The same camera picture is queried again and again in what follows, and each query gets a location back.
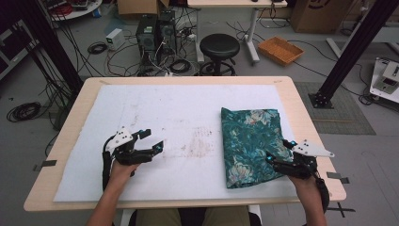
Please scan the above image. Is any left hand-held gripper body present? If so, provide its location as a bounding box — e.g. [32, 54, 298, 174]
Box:
[104, 126, 157, 167]

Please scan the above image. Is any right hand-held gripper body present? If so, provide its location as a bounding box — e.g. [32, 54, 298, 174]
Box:
[272, 139, 335, 181]

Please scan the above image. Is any teal floral shirt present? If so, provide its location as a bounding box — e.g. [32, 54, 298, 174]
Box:
[220, 106, 295, 190]

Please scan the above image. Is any person's right hand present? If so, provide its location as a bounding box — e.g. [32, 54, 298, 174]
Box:
[288, 173, 320, 196]

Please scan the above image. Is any person's left hand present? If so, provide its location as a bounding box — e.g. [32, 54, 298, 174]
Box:
[108, 159, 142, 190]

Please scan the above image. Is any white table mat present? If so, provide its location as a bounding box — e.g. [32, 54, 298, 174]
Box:
[53, 84, 304, 202]

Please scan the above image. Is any black tape strip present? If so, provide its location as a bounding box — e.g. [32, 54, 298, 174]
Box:
[326, 171, 350, 185]
[32, 159, 58, 172]

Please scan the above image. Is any grey floor mat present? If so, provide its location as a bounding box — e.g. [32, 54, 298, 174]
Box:
[295, 81, 376, 137]

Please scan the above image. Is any black tape cross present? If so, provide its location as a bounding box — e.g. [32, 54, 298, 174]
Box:
[328, 202, 357, 218]

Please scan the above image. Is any orange woven basket tray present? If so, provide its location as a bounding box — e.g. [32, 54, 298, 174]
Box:
[257, 36, 305, 67]

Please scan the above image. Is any black computer tower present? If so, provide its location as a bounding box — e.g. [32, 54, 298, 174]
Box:
[156, 9, 178, 57]
[136, 14, 159, 66]

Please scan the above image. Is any white power supply box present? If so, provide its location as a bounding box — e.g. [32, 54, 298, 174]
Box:
[105, 27, 126, 51]

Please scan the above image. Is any black metal stand beam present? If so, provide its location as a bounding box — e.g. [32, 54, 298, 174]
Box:
[309, 0, 399, 109]
[12, 0, 85, 95]

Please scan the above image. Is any white device on board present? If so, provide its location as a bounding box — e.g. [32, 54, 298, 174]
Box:
[369, 57, 399, 105]

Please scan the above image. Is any black round stool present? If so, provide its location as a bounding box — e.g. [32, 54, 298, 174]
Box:
[194, 33, 241, 77]

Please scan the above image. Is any small cardboard box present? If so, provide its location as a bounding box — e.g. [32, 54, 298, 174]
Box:
[117, 0, 170, 17]

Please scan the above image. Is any large cardboard box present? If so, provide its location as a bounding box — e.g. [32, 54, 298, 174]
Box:
[290, 0, 354, 35]

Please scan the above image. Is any round white table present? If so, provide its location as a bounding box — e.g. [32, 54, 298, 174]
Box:
[46, 0, 104, 22]

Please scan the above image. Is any white desk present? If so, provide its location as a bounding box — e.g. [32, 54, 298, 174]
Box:
[187, 0, 288, 66]

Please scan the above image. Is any grey equipment rack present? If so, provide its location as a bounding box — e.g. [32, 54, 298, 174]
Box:
[0, 18, 40, 81]

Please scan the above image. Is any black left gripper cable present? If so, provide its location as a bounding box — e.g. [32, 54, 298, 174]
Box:
[101, 135, 117, 193]

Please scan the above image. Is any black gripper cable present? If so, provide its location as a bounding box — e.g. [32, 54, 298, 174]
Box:
[101, 135, 117, 193]
[314, 176, 331, 215]

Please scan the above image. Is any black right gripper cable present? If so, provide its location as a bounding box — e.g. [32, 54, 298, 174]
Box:
[314, 176, 331, 215]

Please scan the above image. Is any small coiled black cable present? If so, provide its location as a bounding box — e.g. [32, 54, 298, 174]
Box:
[87, 41, 108, 56]

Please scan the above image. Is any large coiled black cable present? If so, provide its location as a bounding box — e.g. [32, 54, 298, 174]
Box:
[6, 101, 42, 123]

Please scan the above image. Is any white metal frame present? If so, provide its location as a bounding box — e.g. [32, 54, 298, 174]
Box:
[325, 24, 399, 60]

